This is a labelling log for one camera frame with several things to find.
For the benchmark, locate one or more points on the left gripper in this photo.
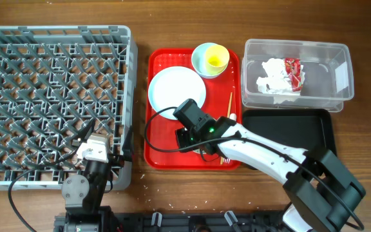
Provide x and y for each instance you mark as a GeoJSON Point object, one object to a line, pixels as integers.
{"type": "Point", "coordinates": [116, 160]}

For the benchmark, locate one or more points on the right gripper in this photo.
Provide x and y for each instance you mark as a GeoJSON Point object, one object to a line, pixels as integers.
{"type": "Point", "coordinates": [180, 135]}

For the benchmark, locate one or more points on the large light blue plate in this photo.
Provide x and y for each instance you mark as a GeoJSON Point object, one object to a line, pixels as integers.
{"type": "Point", "coordinates": [174, 85]}

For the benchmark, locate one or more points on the white napkin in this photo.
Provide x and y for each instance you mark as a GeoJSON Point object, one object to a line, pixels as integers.
{"type": "Point", "coordinates": [277, 81]}

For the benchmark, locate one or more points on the clear plastic bin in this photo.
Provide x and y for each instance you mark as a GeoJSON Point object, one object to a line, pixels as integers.
{"type": "Point", "coordinates": [329, 78]}

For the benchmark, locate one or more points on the black plastic tray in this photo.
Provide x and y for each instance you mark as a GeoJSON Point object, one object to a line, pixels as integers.
{"type": "Point", "coordinates": [298, 128]}

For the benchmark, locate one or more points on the red snack wrapper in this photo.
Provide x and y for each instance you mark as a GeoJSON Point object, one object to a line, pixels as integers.
{"type": "Point", "coordinates": [293, 69]}

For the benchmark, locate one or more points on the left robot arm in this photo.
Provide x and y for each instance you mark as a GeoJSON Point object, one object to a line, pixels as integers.
{"type": "Point", "coordinates": [83, 192]}

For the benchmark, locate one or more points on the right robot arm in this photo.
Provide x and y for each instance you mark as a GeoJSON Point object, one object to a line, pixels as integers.
{"type": "Point", "coordinates": [322, 191]}

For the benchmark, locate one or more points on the grey dishwasher rack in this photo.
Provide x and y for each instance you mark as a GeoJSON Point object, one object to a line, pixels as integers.
{"type": "Point", "coordinates": [54, 80]}

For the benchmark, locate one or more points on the wooden chopstick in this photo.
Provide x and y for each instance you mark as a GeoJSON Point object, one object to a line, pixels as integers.
{"type": "Point", "coordinates": [228, 113]}

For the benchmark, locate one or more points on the white plastic fork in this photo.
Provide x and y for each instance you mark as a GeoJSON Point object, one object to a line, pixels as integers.
{"type": "Point", "coordinates": [233, 117]}

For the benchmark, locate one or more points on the light blue small bowl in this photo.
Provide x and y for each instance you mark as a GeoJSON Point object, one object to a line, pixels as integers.
{"type": "Point", "coordinates": [198, 63]}

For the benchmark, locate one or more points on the yellow plastic cup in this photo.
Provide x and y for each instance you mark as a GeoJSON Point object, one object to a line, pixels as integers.
{"type": "Point", "coordinates": [216, 58]}

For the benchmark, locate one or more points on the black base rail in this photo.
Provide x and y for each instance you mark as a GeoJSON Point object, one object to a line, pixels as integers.
{"type": "Point", "coordinates": [256, 221]}

